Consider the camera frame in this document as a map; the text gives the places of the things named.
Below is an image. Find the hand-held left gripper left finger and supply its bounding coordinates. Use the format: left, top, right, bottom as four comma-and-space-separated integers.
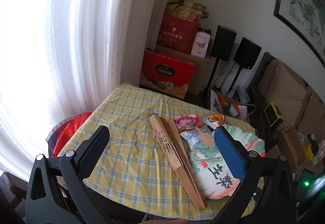
25, 125, 115, 224

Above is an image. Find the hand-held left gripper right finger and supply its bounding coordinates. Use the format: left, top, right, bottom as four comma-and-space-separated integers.
211, 126, 297, 224

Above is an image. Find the green printed bag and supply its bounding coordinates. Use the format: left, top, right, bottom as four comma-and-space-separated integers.
188, 125, 266, 200

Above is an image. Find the wooden spatula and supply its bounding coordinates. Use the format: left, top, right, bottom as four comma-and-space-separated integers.
168, 119, 215, 149

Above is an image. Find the silver snack packet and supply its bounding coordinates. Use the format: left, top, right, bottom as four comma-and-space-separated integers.
180, 127, 211, 151

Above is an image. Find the wooden folding fan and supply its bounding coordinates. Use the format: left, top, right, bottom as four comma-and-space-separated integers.
148, 113, 207, 210

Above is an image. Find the red cloth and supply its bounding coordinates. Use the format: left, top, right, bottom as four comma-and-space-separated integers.
52, 111, 93, 157

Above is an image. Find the orange snack packet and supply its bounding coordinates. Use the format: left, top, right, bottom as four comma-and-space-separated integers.
203, 112, 228, 130

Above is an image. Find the teal hair dryer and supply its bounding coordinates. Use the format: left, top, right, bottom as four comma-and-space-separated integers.
223, 103, 240, 118

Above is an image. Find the yellow checked tablecloth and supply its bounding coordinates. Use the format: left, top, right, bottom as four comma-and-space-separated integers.
54, 83, 266, 222

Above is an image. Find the cardboard box of clutter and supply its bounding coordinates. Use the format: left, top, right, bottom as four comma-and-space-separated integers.
210, 89, 248, 120

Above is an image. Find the red snack packet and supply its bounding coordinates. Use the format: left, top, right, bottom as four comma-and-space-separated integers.
173, 114, 201, 130

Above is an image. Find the lime green power station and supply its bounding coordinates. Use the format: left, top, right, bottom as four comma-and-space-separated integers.
264, 102, 283, 128

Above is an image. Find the small open cardboard box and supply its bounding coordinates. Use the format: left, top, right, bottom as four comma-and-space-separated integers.
281, 126, 315, 169

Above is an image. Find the black speaker stand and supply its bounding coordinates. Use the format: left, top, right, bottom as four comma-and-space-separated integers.
225, 66, 242, 95
205, 60, 222, 93

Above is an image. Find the beige sofa cushion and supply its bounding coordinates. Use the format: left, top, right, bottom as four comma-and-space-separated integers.
297, 87, 325, 133
265, 59, 311, 128

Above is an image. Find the brown sofa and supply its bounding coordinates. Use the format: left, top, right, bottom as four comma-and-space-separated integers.
250, 52, 325, 171

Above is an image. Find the pile of colourful packets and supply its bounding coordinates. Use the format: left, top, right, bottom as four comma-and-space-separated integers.
297, 130, 325, 166

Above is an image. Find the closed brown cardboard carton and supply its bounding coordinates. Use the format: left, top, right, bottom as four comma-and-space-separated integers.
155, 45, 216, 96

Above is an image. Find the dark wooden chair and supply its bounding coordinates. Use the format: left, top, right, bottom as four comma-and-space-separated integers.
0, 172, 29, 224

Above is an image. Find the black speaker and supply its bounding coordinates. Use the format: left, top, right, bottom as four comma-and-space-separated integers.
211, 25, 237, 62
233, 37, 262, 70

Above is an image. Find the red gift box oval label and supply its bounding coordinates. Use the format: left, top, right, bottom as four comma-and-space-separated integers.
140, 48, 196, 99

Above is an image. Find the white tissue pack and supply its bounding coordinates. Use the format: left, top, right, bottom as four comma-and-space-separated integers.
191, 31, 211, 57

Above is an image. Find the white sheer curtain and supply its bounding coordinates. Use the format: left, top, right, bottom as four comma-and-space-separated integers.
0, 0, 165, 184

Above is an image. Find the dark red gift bag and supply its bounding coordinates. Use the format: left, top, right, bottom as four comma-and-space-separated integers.
155, 14, 200, 55

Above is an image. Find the gold crumpled bag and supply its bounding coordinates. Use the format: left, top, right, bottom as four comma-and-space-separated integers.
166, 0, 209, 21

